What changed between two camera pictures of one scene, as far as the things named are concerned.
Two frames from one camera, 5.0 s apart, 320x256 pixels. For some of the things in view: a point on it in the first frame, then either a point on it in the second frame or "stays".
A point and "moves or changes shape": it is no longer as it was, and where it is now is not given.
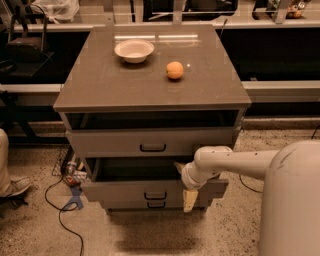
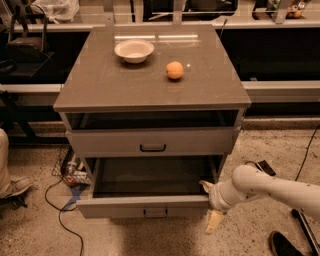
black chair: x=23 y=55 stays
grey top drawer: x=152 y=141 stays
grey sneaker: x=19 y=184 stays
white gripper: x=189 y=176 -> x=216 y=197
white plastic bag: x=59 y=11 stays
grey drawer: x=141 y=178 moves or changes shape
